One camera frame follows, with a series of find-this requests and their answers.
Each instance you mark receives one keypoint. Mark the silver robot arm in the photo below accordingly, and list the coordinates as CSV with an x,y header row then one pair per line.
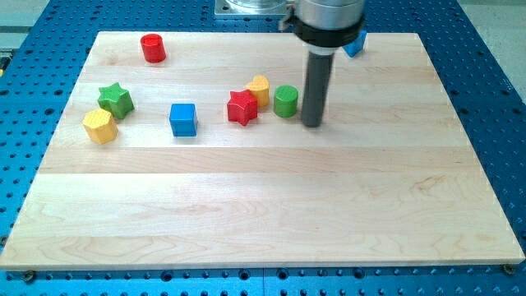
x,y
325,25

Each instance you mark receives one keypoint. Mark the blue triangle block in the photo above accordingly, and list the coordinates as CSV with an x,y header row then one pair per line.
x,y
355,47

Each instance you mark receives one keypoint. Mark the red star block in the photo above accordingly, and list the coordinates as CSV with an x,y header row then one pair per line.
x,y
242,107

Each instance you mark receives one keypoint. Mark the green cylinder block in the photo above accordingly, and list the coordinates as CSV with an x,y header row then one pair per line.
x,y
286,101

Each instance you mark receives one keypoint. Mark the yellow heart block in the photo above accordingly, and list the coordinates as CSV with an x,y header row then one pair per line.
x,y
260,87

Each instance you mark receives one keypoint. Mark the blue cube block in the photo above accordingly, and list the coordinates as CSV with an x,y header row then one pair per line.
x,y
183,120

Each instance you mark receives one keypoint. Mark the light wooden board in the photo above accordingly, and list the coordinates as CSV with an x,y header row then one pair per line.
x,y
389,178

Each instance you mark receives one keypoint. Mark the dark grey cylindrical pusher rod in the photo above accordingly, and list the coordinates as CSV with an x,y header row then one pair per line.
x,y
319,67

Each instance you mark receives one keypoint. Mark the red cylinder block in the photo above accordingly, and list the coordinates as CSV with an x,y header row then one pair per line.
x,y
153,48

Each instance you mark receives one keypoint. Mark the green star block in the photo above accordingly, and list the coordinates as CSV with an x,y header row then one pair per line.
x,y
116,100

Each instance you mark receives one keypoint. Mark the yellow hexagon block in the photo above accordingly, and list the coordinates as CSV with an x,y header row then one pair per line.
x,y
100,126

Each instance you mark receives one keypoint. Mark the blue perforated table plate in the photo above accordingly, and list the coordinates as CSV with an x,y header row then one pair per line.
x,y
42,74

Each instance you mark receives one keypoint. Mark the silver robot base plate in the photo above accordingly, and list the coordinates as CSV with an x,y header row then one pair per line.
x,y
232,8

